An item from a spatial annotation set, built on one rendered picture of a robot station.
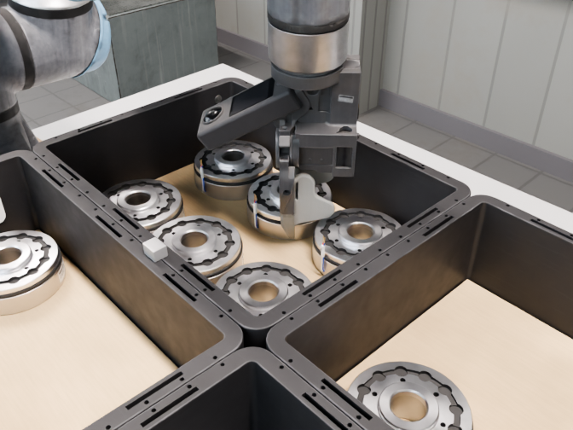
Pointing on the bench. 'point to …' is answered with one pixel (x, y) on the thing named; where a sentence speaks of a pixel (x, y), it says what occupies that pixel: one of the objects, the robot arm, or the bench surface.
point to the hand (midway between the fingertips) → (286, 214)
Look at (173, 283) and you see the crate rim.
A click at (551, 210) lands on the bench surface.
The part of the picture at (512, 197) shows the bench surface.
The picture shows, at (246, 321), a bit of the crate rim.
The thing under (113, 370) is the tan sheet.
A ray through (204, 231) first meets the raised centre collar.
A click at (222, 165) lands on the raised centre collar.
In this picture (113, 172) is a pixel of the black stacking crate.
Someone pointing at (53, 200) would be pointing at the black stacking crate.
